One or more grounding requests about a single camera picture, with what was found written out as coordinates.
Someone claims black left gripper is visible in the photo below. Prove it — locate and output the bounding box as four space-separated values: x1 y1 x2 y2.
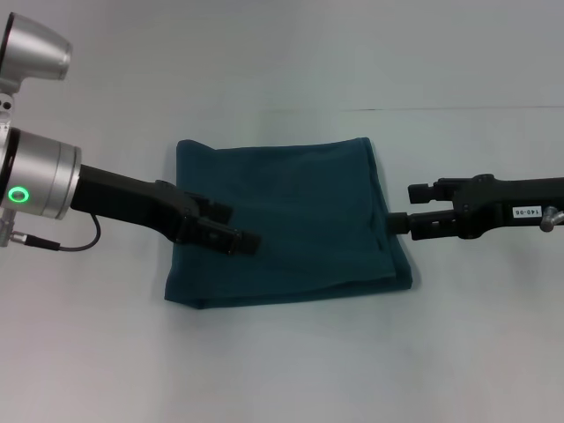
69 163 261 256

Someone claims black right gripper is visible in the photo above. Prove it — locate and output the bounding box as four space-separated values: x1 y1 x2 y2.
385 174 564 241

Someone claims teal blue t-shirt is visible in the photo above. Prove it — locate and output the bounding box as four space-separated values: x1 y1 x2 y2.
161 136 414 310

